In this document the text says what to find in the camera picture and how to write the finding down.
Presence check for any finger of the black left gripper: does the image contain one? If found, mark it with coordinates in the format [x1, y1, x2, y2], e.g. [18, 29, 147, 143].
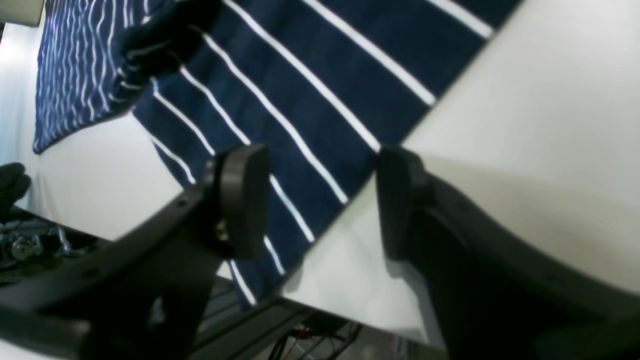
[0, 162, 32, 221]

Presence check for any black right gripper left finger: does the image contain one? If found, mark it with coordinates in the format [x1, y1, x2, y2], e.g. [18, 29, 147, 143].
[1, 144, 271, 360]

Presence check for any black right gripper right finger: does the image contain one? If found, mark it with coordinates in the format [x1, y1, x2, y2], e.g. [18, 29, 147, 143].
[375, 146, 640, 360]

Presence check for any navy white striped T-shirt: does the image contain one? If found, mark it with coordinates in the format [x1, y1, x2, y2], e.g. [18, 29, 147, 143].
[32, 0, 521, 306]

